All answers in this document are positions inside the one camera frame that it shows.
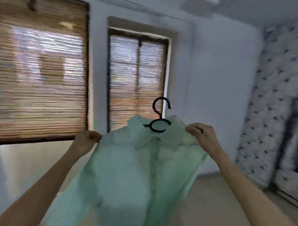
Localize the person's right hand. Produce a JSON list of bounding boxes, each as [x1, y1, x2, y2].
[[185, 124, 221, 157]]

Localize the person's left hand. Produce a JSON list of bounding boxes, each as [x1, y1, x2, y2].
[[70, 130, 103, 159]]

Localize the light green shirt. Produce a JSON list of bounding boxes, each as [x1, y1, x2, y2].
[[41, 115, 209, 226]]

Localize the person's right forearm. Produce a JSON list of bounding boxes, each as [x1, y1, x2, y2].
[[210, 146, 294, 226]]

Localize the person's left forearm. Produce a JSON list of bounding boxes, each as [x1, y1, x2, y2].
[[0, 149, 85, 226]]

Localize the black clothes hanger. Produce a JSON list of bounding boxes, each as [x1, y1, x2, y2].
[[142, 97, 172, 133]]

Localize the narrow bamboo window blind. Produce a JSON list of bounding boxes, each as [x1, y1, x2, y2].
[[108, 27, 170, 133]]

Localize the white patterned mattress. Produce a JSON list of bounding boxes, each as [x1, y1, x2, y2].
[[235, 23, 298, 201]]

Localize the large bamboo window blind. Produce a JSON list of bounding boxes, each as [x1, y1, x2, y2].
[[0, 0, 90, 144]]

